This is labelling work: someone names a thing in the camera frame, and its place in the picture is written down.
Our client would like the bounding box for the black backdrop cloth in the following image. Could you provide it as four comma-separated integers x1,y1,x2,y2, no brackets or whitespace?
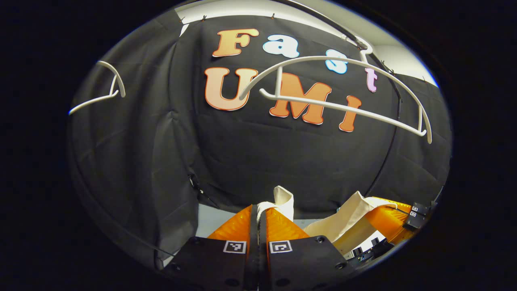
67,10,452,269

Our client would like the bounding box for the black clothes rail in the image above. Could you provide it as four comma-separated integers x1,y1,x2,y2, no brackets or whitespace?
279,0,404,198

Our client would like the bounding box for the white plastic hanger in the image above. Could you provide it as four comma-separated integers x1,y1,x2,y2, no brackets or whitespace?
69,61,126,116
238,36,433,144

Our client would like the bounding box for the cream collared shirt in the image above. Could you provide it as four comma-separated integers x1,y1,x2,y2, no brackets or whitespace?
256,186,398,256

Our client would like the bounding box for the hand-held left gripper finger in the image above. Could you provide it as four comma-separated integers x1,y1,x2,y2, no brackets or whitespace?
258,206,356,291
164,204,259,291

